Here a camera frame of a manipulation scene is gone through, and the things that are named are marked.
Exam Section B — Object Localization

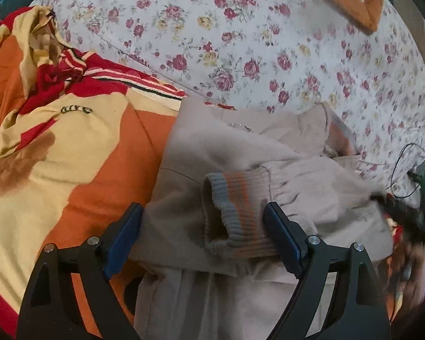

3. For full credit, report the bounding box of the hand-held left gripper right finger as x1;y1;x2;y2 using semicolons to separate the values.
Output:
263;202;392;340

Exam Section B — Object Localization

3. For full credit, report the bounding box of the black cable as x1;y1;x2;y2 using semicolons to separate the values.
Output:
391;143;425;199

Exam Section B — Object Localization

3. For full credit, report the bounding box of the beige jacket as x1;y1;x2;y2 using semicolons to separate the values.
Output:
129;97;394;340

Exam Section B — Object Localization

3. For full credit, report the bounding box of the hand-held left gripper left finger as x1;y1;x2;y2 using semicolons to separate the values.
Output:
16;203;144;340

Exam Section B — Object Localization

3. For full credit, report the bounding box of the person's right hand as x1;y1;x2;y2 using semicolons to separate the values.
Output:
388;241;425;321

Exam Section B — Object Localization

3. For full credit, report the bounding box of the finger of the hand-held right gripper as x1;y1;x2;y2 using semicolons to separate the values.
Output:
372;192;420;229

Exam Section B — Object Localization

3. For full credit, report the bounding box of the orange red yellow printed bedsheet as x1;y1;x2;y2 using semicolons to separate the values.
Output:
0;5;236;339

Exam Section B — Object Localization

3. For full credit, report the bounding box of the white floral quilt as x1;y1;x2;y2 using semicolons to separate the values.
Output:
32;0;425;206

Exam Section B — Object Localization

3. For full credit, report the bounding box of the orange brown towel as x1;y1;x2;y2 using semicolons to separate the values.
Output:
290;0;385;36

